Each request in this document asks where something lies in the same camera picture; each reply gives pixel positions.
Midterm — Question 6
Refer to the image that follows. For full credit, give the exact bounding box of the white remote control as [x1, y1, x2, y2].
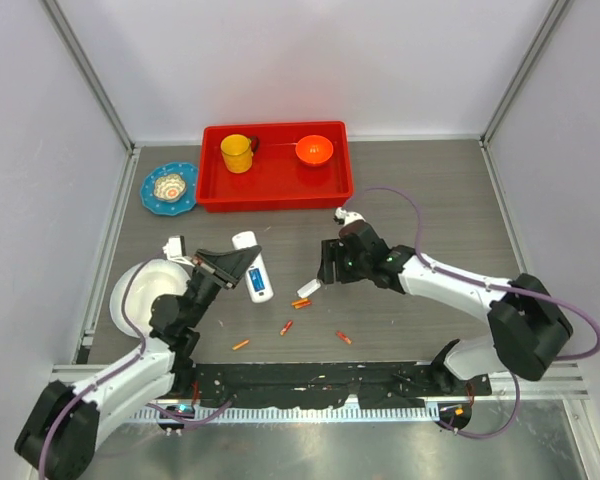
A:
[232, 231, 274, 304]

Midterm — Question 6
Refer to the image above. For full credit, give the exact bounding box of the white slotted cable duct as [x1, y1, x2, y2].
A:
[127, 402, 439, 424]

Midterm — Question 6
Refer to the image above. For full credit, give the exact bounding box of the white paper plate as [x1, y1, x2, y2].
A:
[109, 259, 189, 338]

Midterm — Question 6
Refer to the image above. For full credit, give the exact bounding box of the purple cable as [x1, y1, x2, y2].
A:
[37, 254, 234, 480]
[344, 187, 600, 440]

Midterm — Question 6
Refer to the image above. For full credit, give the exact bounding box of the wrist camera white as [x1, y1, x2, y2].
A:
[163, 235, 193, 266]
[333, 207, 365, 227]

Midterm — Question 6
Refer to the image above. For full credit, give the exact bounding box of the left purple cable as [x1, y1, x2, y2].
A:
[37, 254, 234, 480]

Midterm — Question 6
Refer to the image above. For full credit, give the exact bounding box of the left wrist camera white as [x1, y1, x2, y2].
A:
[163, 235, 193, 266]

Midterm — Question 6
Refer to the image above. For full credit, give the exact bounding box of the red plastic tray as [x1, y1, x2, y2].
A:
[196, 121, 354, 213]

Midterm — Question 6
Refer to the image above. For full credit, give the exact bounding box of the blue dotted plate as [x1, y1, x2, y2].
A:
[140, 162, 199, 217]

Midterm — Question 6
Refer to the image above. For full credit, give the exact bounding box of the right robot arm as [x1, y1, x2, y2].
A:
[317, 220, 573, 395]

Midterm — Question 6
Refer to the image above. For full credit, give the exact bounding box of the yellow mug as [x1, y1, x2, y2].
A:
[220, 134, 259, 174]

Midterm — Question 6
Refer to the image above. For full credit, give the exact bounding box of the aluminium frame rail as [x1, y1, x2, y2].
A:
[49, 362, 590, 400]

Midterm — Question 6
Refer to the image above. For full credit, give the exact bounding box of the small patterned bowl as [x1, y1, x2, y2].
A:
[153, 173, 187, 203]

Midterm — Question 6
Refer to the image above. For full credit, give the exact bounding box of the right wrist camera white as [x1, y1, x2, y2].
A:
[333, 207, 365, 227]

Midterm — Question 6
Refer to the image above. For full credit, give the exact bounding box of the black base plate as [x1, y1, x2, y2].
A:
[158, 362, 492, 410]

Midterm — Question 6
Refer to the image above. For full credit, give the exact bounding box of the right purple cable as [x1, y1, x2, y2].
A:
[344, 187, 600, 440]

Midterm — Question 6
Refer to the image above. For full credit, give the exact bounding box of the white battery cover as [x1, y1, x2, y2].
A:
[297, 279, 322, 298]

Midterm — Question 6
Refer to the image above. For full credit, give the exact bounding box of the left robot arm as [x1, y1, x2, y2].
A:
[14, 245, 261, 479]

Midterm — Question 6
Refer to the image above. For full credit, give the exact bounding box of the orange bowl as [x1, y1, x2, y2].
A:
[295, 135, 334, 167]

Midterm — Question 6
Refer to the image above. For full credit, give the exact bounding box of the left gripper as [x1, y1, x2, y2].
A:
[183, 245, 259, 328]

